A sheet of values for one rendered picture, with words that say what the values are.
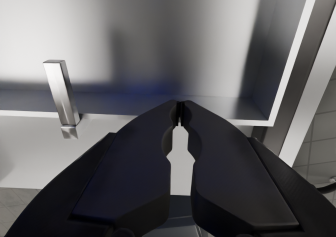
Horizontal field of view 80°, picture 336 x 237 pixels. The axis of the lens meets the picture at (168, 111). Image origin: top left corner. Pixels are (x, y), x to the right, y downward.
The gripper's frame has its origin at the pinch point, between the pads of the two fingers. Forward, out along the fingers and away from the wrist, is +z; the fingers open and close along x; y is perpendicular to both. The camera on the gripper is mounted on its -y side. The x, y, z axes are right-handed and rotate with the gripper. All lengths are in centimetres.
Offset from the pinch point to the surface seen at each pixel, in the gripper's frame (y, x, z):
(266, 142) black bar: 4.0, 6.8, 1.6
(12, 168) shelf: 10.1, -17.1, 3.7
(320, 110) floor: 50, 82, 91
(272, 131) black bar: 3.0, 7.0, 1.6
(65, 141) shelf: 6.3, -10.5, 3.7
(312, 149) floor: 79, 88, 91
